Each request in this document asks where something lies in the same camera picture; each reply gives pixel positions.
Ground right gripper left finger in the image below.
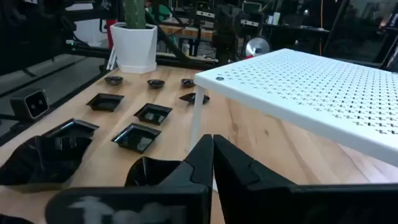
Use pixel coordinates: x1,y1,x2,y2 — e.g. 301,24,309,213
45,134,215,224

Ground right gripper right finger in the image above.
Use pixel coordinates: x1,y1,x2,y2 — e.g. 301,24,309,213
213,134,398,224

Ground black square mini plate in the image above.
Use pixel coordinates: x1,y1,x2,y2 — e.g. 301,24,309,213
111,122,162,154
178,92,211,106
42,118,100,139
133,103,174,126
86,92,125,113

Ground white perforated metal shelf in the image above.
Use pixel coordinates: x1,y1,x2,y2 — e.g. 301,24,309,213
190,48,398,167

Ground silver round reflector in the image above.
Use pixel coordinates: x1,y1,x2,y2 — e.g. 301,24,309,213
244,37,272,58

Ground white plant pot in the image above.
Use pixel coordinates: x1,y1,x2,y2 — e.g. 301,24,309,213
109,22,159,75

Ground white thin rods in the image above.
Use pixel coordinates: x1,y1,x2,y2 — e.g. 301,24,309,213
106,46,118,71

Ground wooden workbench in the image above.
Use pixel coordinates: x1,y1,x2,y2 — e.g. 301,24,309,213
160,24,215,41

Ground green cactus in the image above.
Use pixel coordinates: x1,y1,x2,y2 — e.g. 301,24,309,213
121,0,147,30

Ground small black cube camera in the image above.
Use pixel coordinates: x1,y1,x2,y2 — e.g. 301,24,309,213
9,88,50,123

